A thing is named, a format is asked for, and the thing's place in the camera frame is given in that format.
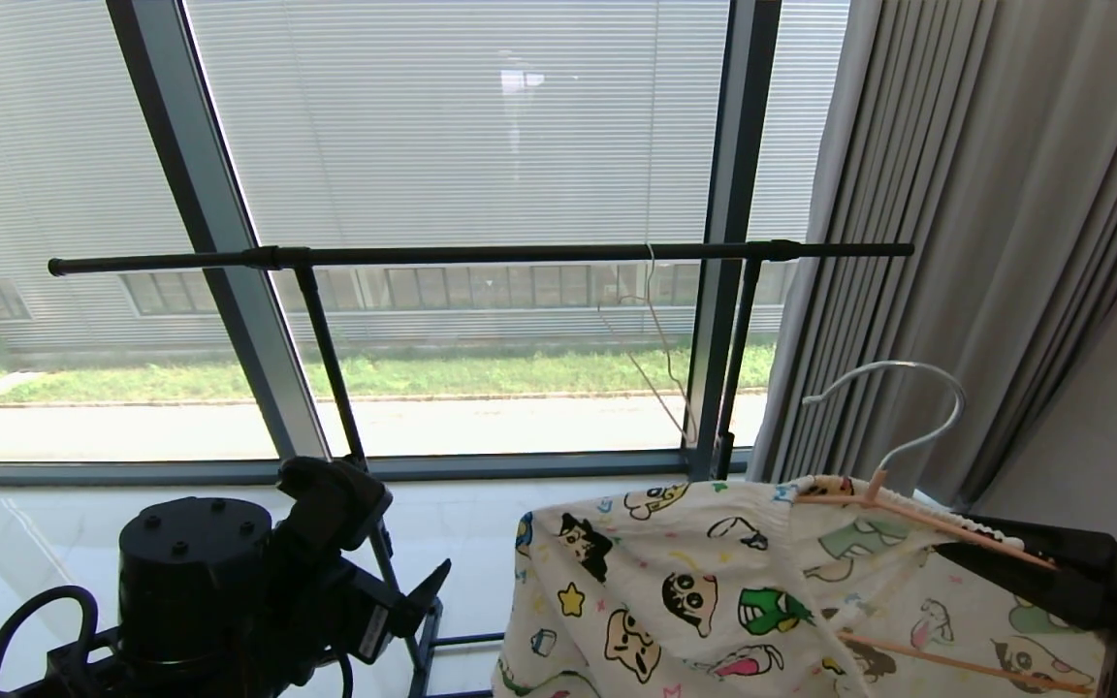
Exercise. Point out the beige curtain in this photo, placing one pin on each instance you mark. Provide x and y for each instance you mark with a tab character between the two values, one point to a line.
985	194

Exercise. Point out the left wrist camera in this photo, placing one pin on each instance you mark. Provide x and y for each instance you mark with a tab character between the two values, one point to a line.
335	504

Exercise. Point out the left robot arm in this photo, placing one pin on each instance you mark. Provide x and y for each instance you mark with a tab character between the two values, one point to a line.
190	572

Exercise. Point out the cream printed garment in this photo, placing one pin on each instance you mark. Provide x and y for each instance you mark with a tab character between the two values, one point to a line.
636	523

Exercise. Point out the window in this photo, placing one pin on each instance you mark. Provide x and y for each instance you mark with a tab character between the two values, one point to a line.
471	126

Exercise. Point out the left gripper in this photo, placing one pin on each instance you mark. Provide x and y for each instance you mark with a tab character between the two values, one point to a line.
335	620

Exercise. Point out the pink clothes hanger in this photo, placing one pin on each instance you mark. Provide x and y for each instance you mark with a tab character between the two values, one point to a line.
877	482
650	262

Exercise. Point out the black clothes rack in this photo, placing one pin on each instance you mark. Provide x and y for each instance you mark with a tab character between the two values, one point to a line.
520	255

